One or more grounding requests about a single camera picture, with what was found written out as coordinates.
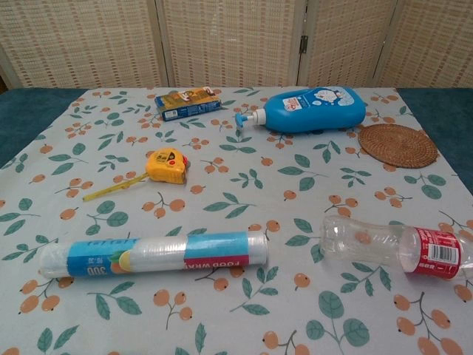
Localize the yellow tape measure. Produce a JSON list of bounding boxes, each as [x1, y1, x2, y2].
[[82, 146, 190, 203]]

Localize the blue and gold box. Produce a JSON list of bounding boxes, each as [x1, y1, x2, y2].
[[154, 87, 224, 122]]

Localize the blue pump bottle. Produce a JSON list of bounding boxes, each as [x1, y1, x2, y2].
[[234, 87, 367, 135]]

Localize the food wrap roll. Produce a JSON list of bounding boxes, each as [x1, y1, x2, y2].
[[38, 231, 270, 280]]

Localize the floral tablecloth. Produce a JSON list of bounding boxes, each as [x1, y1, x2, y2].
[[0, 87, 473, 355]]

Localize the woven folding screen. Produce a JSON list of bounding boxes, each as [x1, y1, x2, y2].
[[0, 0, 473, 90]]

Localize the clear plastic bottle red label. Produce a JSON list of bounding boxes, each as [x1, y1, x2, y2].
[[319, 214, 473, 283]]

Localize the round woven rattan coaster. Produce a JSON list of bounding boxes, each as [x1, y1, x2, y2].
[[357, 124, 438, 170]]

